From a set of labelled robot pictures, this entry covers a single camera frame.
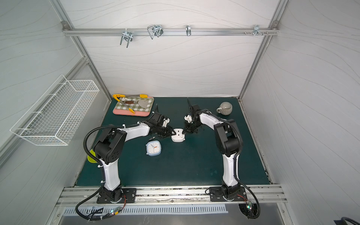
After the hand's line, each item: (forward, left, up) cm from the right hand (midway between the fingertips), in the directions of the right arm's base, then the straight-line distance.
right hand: (183, 132), depth 95 cm
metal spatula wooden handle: (+28, +35, -2) cm, 45 cm away
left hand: (-2, +5, 0) cm, 5 cm away
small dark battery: (-4, +21, -3) cm, 21 cm away
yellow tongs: (+32, +59, +1) cm, 67 cm away
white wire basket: (-13, +62, +29) cm, 70 cm away
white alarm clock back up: (-4, +2, 0) cm, 4 cm away
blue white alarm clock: (-12, +18, 0) cm, 22 cm away
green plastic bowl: (-32, +32, +32) cm, 56 cm away
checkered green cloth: (+26, +43, -1) cm, 51 cm away
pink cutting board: (+19, +48, -4) cm, 52 cm away
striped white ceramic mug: (+21, -32, +2) cm, 38 cm away
